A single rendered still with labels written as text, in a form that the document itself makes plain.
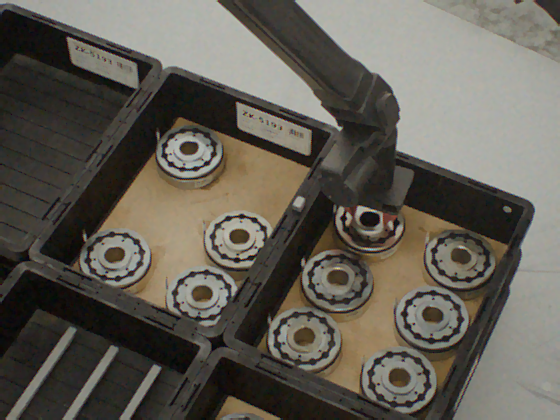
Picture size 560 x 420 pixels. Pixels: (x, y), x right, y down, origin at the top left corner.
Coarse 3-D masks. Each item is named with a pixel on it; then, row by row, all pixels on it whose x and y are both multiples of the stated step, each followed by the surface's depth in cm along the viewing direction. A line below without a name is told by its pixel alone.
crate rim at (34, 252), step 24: (168, 72) 188; (192, 72) 188; (144, 96) 185; (240, 96) 185; (312, 120) 183; (96, 168) 177; (312, 168) 177; (72, 192) 175; (288, 216) 172; (48, 240) 170; (48, 264) 168; (264, 264) 168; (96, 288) 165; (240, 288) 165; (168, 312) 163; (216, 336) 161
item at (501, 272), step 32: (416, 160) 178; (320, 192) 175; (480, 192) 176; (288, 224) 172; (512, 256) 169; (256, 288) 166; (480, 320) 163; (256, 352) 160; (320, 384) 157; (448, 384) 159; (384, 416) 155
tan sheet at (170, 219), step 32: (224, 160) 191; (256, 160) 191; (288, 160) 191; (128, 192) 187; (160, 192) 187; (192, 192) 187; (224, 192) 187; (256, 192) 187; (288, 192) 187; (128, 224) 184; (160, 224) 184; (192, 224) 184; (160, 256) 180; (192, 256) 180; (160, 288) 177
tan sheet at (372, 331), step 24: (408, 216) 185; (432, 216) 185; (408, 240) 182; (384, 264) 180; (408, 264) 180; (384, 288) 177; (408, 288) 177; (384, 312) 175; (264, 336) 173; (360, 336) 173; (384, 336) 173; (360, 360) 170
